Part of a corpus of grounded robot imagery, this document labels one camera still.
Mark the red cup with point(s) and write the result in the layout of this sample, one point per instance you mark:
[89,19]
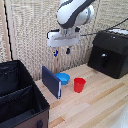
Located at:
[79,84]

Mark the black hard case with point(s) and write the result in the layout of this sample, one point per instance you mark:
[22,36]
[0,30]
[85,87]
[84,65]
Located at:
[110,53]

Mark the white item on case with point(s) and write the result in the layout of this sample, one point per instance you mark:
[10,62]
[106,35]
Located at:
[119,31]

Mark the black fabric storage bin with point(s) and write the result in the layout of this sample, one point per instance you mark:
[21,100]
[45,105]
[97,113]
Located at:
[20,96]

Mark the blue bowl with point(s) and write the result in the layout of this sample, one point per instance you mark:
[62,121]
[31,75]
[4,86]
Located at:
[62,78]

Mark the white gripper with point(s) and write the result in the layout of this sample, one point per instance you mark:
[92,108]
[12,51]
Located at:
[63,39]

